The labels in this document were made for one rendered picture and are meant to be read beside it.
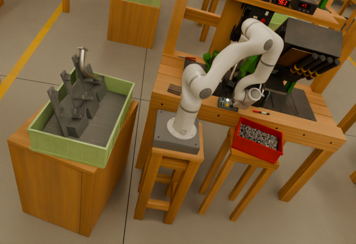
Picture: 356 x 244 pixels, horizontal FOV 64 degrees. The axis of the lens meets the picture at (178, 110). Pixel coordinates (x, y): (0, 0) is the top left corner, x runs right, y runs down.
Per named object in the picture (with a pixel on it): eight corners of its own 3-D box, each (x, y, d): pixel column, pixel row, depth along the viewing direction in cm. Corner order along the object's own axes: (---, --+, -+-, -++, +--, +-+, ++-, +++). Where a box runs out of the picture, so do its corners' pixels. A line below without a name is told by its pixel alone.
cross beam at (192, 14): (328, 58, 248) (334, 49, 243) (183, 18, 237) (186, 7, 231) (326, 55, 252) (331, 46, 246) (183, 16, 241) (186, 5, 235)
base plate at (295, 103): (316, 123, 225) (317, 121, 223) (180, 89, 215) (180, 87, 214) (302, 92, 257) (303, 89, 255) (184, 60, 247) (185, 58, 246)
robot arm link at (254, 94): (239, 104, 184) (252, 106, 185) (246, 98, 172) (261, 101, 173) (240, 92, 187) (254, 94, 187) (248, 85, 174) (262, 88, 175)
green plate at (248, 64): (249, 80, 216) (268, 60, 203) (240, 75, 214) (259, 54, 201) (248, 72, 224) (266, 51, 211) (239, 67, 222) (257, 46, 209)
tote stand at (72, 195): (88, 238, 206) (94, 173, 155) (22, 211, 208) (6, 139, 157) (125, 167, 258) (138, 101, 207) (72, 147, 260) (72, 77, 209)
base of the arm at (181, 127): (197, 141, 174) (206, 119, 163) (167, 137, 170) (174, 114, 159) (194, 120, 188) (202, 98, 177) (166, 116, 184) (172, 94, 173)
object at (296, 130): (335, 153, 224) (347, 140, 215) (148, 107, 211) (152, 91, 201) (329, 140, 235) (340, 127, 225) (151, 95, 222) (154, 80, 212)
